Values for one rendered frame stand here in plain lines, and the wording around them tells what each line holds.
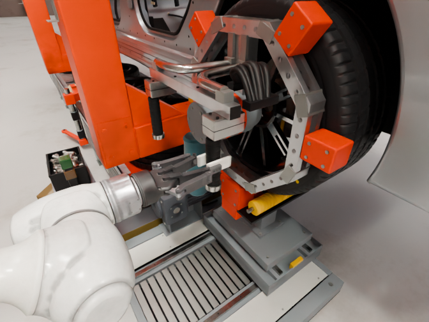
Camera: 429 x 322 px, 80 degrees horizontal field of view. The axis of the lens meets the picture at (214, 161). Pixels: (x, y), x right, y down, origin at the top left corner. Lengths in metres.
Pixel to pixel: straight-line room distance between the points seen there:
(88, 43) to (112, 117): 0.28
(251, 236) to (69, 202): 0.92
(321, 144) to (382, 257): 1.14
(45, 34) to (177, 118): 1.96
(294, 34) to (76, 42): 0.72
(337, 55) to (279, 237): 0.85
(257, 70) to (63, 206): 0.47
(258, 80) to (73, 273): 0.49
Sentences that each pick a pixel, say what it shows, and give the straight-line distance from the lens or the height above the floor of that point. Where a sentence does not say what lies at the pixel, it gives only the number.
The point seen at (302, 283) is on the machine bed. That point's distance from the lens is 1.34.
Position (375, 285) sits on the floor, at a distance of 1.57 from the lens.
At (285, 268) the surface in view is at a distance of 1.28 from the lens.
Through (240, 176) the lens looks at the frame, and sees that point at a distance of 0.94.
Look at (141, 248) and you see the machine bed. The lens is 1.44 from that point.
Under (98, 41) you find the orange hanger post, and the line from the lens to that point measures 1.07.
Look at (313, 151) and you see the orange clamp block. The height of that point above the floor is 0.86.
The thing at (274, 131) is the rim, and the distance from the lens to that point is 0.89.
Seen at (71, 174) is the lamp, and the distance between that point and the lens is 1.13.
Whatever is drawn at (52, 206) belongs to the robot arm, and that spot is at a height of 0.88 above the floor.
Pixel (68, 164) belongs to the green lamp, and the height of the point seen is 0.64.
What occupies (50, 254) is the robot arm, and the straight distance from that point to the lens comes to 0.38.
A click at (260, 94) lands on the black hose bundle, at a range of 0.59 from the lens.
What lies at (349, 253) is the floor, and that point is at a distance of 1.64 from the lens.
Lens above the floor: 1.18
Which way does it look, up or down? 33 degrees down
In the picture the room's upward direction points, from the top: straight up
